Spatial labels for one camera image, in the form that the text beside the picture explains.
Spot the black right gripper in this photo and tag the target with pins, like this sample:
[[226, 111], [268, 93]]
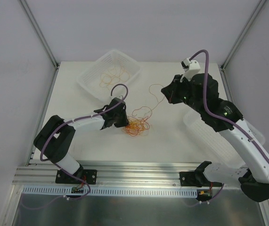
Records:
[[172, 92]]

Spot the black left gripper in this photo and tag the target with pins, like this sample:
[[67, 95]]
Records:
[[121, 115]]

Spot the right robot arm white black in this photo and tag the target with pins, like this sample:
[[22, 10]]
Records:
[[201, 94]]

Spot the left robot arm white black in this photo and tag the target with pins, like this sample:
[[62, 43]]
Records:
[[55, 138]]

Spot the white left plastic basket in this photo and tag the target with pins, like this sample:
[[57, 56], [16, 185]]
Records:
[[112, 68]]

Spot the white plastic basket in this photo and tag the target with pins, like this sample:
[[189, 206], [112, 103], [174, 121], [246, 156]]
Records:
[[112, 68], [218, 149]]

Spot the white right plastic basket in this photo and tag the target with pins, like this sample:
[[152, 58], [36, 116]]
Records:
[[218, 149]]

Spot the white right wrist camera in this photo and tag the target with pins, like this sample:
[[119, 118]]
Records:
[[191, 68]]

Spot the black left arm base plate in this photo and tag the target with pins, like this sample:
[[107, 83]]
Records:
[[87, 175]]

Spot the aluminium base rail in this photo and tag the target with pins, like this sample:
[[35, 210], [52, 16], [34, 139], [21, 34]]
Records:
[[109, 173]]

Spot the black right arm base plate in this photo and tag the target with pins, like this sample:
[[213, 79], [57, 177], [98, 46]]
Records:
[[190, 178]]

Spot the white slotted cable duct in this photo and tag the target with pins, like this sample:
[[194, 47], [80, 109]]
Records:
[[112, 191]]

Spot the aluminium frame post left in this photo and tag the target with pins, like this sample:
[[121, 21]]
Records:
[[33, 22]]

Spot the aluminium frame post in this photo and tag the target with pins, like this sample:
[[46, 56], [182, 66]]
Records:
[[244, 32], [33, 22]]

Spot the aluminium frame post right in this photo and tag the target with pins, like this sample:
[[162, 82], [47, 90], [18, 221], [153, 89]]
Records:
[[244, 32]]

